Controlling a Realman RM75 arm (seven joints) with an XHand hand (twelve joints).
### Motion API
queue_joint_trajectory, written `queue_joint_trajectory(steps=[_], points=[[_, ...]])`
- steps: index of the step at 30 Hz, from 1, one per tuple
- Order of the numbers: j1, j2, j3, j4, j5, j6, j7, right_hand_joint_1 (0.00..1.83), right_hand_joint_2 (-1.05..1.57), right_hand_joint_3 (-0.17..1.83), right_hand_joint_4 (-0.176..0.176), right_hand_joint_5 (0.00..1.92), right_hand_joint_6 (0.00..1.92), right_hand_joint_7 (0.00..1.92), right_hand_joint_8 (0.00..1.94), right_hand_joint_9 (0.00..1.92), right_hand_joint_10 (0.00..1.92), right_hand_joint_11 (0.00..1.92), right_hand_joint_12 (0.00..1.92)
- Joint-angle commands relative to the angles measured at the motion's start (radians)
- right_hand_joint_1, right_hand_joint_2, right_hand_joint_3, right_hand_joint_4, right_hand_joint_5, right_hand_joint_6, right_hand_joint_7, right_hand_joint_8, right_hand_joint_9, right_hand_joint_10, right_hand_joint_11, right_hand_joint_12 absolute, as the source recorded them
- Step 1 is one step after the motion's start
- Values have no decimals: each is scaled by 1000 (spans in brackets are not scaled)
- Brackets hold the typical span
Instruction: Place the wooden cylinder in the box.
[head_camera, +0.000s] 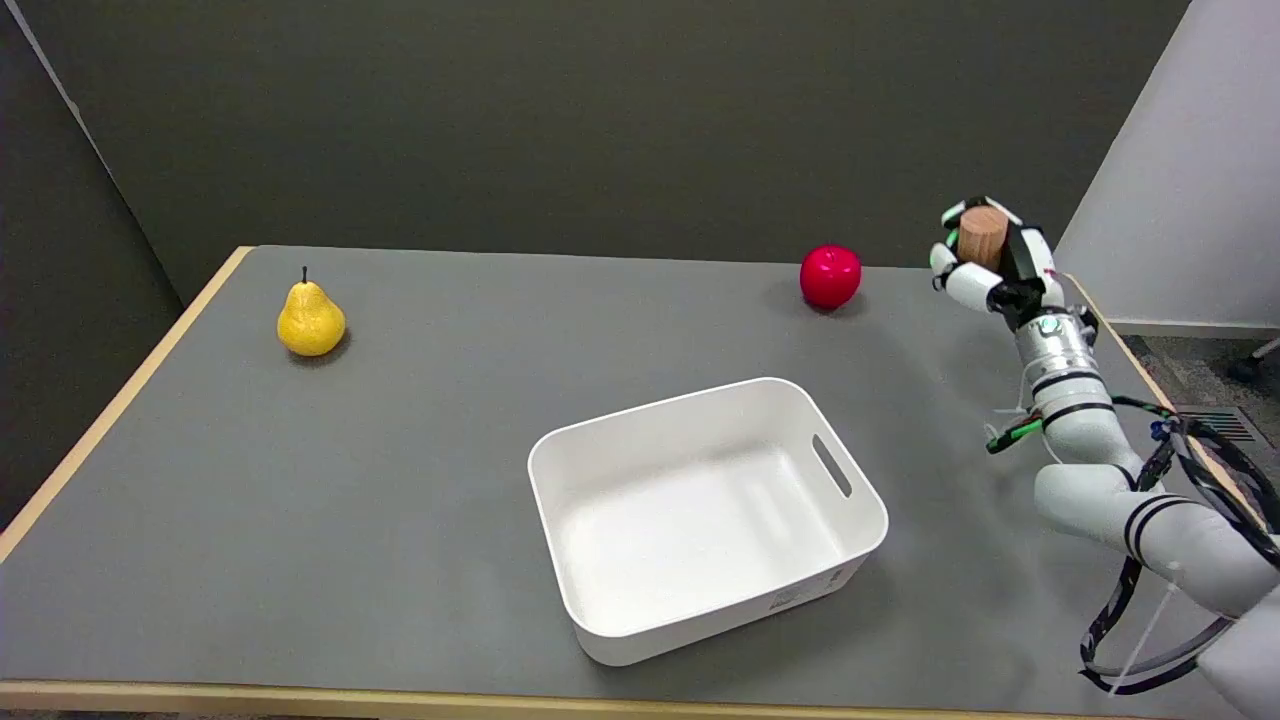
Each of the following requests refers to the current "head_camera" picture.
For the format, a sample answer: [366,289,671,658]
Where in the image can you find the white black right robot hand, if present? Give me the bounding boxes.
[929,196,1069,329]

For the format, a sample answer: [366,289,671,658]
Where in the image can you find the wooden cylinder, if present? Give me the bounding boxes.
[957,207,1009,272]

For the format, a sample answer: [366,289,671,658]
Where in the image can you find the white plastic box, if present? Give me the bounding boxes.
[527,377,890,668]

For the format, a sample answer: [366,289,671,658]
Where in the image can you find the red apple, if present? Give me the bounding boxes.
[800,244,863,309]

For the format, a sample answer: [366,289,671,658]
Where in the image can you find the yellow pear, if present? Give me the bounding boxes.
[277,266,347,358]

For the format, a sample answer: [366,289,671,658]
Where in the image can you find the black cable loop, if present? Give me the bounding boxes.
[1078,396,1280,696]

